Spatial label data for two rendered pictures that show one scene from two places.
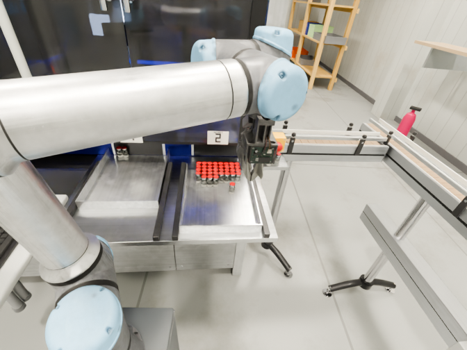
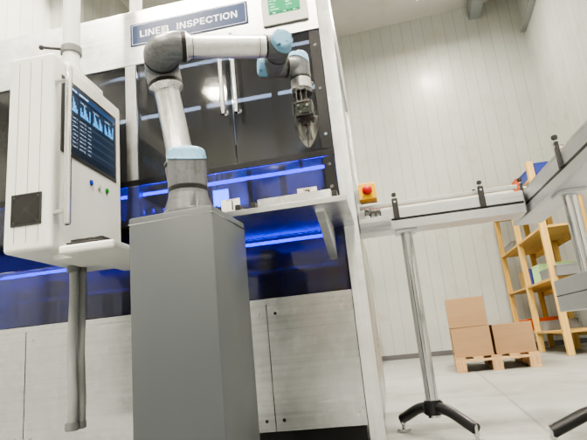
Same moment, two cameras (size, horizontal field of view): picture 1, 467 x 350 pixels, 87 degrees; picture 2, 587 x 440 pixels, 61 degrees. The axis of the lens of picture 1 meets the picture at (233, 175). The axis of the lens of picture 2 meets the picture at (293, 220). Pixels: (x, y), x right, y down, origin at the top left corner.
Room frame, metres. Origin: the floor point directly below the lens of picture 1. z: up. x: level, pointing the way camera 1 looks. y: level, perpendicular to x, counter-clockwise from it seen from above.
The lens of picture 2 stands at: (-1.08, -0.50, 0.40)
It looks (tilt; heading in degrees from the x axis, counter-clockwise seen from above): 14 degrees up; 18
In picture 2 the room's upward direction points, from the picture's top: 6 degrees counter-clockwise
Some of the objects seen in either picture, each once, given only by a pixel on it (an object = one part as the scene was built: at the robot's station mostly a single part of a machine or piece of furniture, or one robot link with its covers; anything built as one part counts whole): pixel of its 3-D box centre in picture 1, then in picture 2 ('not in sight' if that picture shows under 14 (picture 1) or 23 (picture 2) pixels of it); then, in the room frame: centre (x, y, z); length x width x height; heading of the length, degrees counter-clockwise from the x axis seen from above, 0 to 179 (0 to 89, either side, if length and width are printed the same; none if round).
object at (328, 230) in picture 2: not in sight; (327, 236); (0.73, -0.03, 0.80); 0.34 x 0.03 x 0.13; 9
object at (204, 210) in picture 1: (219, 193); (302, 210); (0.68, 0.05, 0.90); 0.34 x 0.26 x 0.04; 8
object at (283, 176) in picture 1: (276, 207); (419, 319); (1.11, -0.28, 0.46); 0.09 x 0.09 x 0.77; 9
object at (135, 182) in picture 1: (130, 174); not in sight; (0.74, 0.40, 0.90); 0.34 x 0.26 x 0.04; 9
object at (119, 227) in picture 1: (174, 192); (262, 226); (0.70, 0.22, 0.87); 0.70 x 0.48 x 0.02; 99
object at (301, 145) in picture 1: (320, 142); (437, 209); (1.14, -0.43, 0.92); 0.69 x 0.15 x 0.16; 99
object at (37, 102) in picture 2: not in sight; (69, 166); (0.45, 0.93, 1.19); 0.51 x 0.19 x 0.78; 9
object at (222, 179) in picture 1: (218, 177); not in sight; (0.77, 0.06, 0.90); 0.18 x 0.02 x 0.05; 98
